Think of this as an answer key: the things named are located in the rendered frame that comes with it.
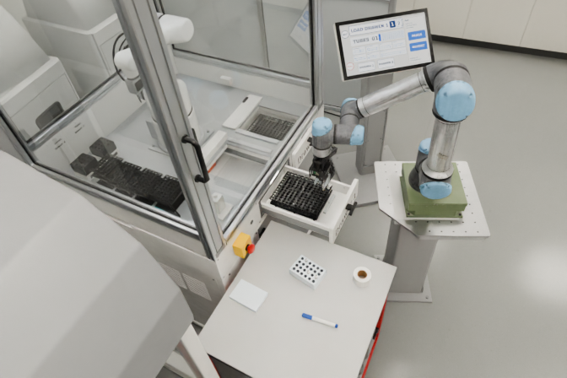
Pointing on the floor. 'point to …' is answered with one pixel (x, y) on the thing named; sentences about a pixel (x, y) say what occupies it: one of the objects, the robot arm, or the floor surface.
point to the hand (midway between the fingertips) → (324, 181)
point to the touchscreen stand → (360, 163)
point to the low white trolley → (273, 245)
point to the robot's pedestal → (407, 254)
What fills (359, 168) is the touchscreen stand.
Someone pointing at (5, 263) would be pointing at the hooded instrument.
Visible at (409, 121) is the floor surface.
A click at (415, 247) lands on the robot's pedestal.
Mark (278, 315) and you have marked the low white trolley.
